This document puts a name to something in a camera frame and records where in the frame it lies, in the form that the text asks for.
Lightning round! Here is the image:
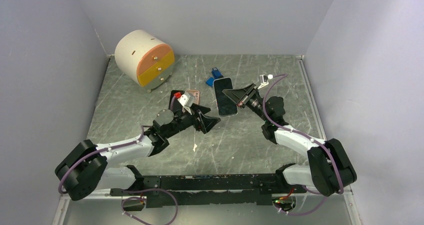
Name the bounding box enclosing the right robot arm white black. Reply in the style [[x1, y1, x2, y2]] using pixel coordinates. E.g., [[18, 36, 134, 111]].
[[222, 84, 358, 197]]

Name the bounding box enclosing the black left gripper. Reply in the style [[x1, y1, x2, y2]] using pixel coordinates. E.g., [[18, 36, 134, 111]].
[[164, 102, 220, 139]]

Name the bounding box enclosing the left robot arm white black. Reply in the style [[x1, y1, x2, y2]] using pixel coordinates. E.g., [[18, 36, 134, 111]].
[[54, 103, 221, 201]]

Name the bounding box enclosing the blue USB stick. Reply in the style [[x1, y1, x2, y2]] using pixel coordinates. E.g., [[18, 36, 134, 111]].
[[205, 77, 215, 87]]

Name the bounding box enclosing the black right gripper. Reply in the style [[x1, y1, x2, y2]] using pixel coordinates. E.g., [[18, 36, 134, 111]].
[[222, 83, 271, 123]]

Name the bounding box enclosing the black smartphone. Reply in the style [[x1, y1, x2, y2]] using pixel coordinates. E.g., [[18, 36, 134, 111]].
[[213, 78, 238, 117], [168, 90, 184, 112]]

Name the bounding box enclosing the blue and black gadget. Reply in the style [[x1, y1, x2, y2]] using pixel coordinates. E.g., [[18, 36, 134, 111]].
[[211, 67, 224, 80]]

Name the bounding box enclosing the round cream drawer cabinet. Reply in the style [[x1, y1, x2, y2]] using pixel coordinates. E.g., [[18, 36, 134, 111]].
[[114, 29, 175, 93]]

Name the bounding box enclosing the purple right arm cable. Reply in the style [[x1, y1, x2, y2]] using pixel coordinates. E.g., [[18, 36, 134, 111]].
[[261, 73, 345, 217]]

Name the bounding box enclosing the pink phone case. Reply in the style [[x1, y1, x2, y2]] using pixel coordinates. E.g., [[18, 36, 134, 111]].
[[185, 89, 200, 105]]

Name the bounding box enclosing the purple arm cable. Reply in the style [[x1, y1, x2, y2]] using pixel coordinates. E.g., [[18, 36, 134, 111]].
[[261, 73, 345, 217], [58, 94, 180, 225]]

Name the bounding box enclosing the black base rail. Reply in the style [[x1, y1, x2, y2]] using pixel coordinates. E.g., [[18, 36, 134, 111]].
[[109, 169, 306, 208]]

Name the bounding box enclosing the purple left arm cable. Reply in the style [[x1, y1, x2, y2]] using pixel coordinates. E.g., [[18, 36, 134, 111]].
[[58, 94, 180, 225]]

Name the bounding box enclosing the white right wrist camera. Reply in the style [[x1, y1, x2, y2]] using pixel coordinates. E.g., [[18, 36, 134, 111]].
[[257, 74, 274, 90]]

